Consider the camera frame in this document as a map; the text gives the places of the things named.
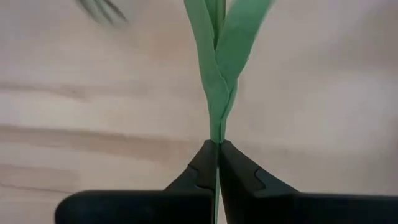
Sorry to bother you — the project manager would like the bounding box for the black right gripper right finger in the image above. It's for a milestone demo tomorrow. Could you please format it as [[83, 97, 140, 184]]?
[[219, 139, 398, 224]]

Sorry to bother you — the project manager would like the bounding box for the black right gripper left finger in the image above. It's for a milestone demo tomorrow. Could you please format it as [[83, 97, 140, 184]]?
[[54, 139, 220, 224]]

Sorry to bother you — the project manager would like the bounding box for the yellow artificial tulip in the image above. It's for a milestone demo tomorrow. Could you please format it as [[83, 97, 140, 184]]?
[[183, 0, 276, 224]]

